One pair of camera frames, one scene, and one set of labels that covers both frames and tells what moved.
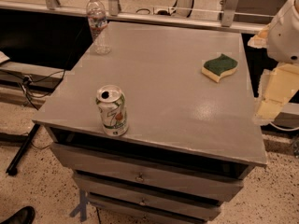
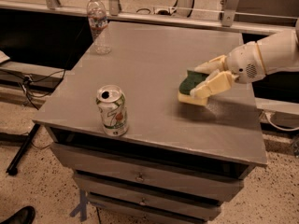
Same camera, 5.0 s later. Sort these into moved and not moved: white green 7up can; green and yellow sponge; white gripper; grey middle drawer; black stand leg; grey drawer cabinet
Moved: white gripper; green and yellow sponge
Not moved: white green 7up can; grey drawer cabinet; black stand leg; grey middle drawer
